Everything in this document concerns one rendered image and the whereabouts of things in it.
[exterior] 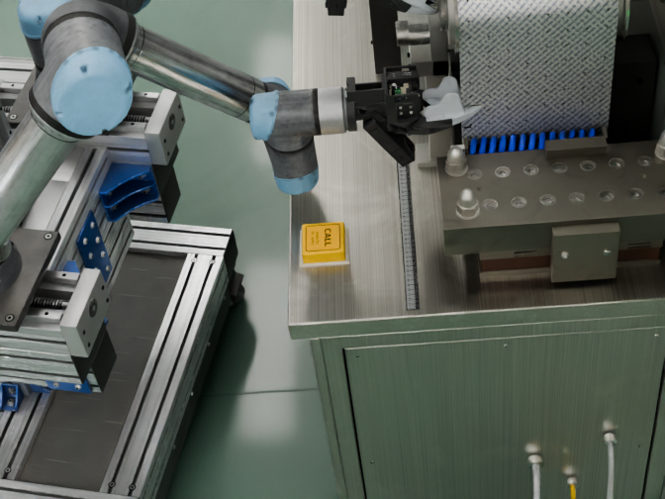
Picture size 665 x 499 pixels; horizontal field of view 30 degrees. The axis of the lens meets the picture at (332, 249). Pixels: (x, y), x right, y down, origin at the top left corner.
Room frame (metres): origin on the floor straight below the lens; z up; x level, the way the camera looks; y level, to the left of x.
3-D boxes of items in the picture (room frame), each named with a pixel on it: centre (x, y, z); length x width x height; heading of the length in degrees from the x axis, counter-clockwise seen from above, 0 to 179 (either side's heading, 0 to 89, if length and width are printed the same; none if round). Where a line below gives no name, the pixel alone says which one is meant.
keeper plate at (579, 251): (1.24, -0.38, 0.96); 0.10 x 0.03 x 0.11; 84
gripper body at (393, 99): (1.48, -0.12, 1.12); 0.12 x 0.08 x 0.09; 84
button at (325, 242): (1.39, 0.01, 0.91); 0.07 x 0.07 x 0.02; 84
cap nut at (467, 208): (1.30, -0.21, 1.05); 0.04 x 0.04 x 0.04
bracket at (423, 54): (1.57, -0.20, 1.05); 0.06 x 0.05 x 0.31; 84
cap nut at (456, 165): (1.40, -0.21, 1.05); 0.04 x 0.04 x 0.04
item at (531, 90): (1.45, -0.35, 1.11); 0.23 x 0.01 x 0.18; 84
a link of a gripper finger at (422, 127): (1.45, -0.17, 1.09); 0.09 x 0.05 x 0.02; 83
